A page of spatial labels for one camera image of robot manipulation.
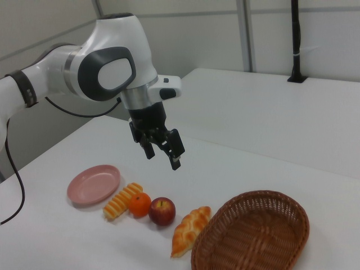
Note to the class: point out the toy orange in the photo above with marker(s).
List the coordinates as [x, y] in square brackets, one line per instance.
[139, 204]

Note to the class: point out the striped toy bread roll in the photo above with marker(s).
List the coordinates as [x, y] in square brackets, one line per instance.
[118, 202]

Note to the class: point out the red toy apple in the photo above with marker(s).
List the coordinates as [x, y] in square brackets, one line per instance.
[161, 211]

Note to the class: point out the brown woven basket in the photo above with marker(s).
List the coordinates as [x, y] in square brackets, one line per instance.
[253, 239]

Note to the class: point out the white desk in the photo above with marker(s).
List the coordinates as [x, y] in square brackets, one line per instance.
[253, 112]

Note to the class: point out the pink plate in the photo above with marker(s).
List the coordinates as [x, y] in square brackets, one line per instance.
[92, 185]

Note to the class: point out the black pole with base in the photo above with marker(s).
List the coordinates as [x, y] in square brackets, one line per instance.
[296, 42]

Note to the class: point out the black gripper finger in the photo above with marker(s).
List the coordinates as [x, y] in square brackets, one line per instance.
[175, 146]
[148, 149]

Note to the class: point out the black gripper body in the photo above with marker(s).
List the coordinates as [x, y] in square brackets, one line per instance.
[147, 116]

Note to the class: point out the braided toy bread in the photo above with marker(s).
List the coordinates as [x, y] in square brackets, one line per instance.
[188, 227]

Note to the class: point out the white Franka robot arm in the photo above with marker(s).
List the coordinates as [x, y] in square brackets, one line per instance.
[112, 42]

